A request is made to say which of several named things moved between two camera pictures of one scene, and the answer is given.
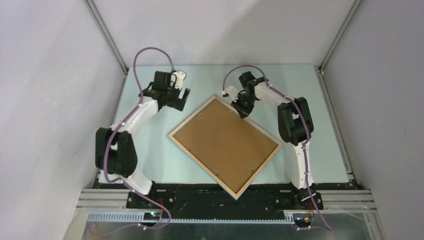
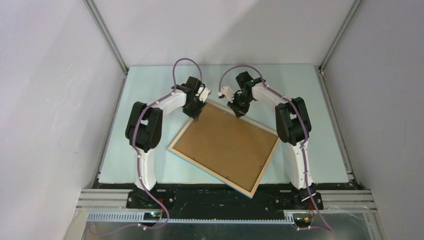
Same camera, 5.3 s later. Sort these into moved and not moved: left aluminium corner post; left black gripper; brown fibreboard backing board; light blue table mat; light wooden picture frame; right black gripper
Moved: light wooden picture frame; left black gripper
Not moved: light blue table mat; brown fibreboard backing board; right black gripper; left aluminium corner post
